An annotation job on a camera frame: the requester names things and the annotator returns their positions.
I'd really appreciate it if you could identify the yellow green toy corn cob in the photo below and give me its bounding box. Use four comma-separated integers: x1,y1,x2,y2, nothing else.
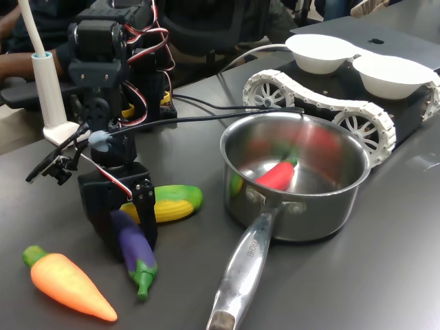
119,184,204,224

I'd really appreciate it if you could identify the purple toy aubergine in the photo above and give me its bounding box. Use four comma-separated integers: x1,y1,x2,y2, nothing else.
109,209,159,302

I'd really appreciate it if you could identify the pale grey putty lump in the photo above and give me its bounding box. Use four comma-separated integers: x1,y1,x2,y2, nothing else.
88,129,113,151

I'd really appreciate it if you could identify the orange toy carrot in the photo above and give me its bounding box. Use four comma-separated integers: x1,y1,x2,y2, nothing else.
22,245,118,322

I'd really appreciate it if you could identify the black chair armrest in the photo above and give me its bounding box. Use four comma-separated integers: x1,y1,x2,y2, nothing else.
0,82,80,111

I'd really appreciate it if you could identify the red toy chilli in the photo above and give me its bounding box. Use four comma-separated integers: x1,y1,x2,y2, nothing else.
254,158,298,192

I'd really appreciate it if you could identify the person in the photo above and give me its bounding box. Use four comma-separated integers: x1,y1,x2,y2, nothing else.
0,0,90,85

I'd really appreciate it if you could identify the black office chair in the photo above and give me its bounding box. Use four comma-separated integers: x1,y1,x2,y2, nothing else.
161,0,296,65

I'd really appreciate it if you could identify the tracked vehicle with white tracks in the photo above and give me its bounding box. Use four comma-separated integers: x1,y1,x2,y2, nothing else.
242,61,440,168

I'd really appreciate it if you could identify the white bowl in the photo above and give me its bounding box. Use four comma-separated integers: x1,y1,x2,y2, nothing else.
352,54,436,100
285,33,360,75

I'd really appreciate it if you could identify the black gripper camera board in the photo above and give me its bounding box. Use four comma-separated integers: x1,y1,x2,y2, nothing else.
25,137,91,186

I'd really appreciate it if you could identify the long black cable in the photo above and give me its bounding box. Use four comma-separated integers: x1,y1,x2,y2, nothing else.
109,107,305,137

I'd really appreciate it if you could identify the white post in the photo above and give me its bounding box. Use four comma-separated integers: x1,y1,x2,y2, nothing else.
17,0,91,146

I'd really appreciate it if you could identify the thin black base cable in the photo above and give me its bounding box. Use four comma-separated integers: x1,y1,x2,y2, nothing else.
173,94,250,113

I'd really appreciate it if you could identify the steel pan with long handle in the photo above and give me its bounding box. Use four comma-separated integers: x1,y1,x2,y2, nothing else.
206,112,373,330

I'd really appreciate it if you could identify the white cable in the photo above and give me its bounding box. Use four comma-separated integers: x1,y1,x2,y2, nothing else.
218,43,293,75

